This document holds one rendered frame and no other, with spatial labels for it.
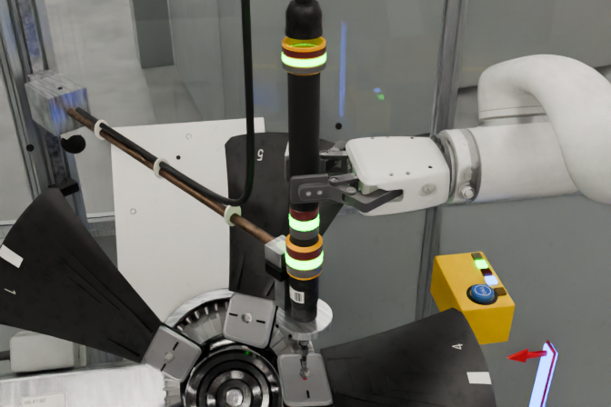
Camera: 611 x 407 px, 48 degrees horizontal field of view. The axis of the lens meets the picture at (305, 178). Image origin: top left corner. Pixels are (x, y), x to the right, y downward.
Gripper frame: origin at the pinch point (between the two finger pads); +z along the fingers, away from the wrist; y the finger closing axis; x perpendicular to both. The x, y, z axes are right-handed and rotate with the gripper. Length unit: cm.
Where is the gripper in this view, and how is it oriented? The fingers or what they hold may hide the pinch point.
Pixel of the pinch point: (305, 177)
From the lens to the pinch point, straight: 75.7
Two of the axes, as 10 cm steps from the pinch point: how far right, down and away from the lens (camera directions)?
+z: -9.9, 0.8, -1.4
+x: 0.0, -8.6, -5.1
